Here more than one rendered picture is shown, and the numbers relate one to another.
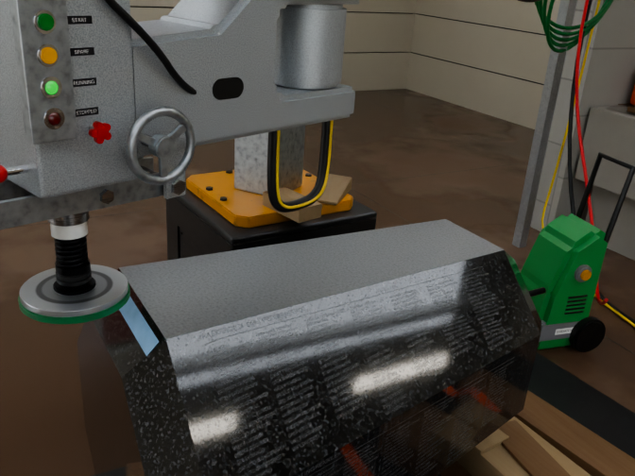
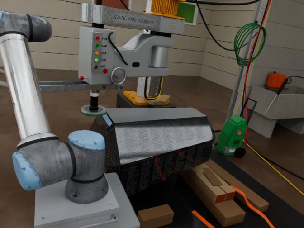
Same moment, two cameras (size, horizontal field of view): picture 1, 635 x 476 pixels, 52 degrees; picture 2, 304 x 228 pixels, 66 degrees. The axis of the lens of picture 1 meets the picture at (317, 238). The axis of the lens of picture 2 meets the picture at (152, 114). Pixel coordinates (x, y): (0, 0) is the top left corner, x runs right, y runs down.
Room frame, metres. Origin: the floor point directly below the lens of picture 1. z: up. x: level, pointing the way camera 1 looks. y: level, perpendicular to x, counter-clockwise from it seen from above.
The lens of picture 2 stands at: (-0.64, -0.15, 1.65)
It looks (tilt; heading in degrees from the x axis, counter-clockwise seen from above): 20 degrees down; 5
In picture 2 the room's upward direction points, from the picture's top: 8 degrees clockwise
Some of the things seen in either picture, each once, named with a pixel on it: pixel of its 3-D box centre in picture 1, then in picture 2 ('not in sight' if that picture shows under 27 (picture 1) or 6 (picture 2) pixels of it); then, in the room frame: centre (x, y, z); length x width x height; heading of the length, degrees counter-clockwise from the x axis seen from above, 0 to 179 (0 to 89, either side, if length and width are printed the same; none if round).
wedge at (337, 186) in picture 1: (332, 189); (163, 98); (2.28, -0.04, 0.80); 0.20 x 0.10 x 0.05; 164
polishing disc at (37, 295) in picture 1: (75, 288); (93, 109); (1.19, 0.50, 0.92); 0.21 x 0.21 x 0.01
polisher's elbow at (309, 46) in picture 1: (305, 42); (157, 55); (1.69, 0.06, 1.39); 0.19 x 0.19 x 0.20
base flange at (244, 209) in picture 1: (268, 191); (145, 97); (2.32, 0.20, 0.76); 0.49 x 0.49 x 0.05; 34
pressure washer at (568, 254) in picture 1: (566, 252); (235, 126); (2.70, -1.13, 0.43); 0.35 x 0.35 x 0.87; 19
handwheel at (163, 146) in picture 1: (151, 142); (116, 75); (1.20, 0.33, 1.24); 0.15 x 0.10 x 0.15; 139
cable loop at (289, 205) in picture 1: (300, 155); (154, 84); (1.68, 0.06, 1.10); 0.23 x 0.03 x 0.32; 139
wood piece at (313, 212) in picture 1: (291, 204); (151, 100); (2.09, 0.10, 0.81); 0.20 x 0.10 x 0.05; 42
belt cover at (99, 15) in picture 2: not in sight; (135, 22); (1.45, 0.27, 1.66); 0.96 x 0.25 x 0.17; 139
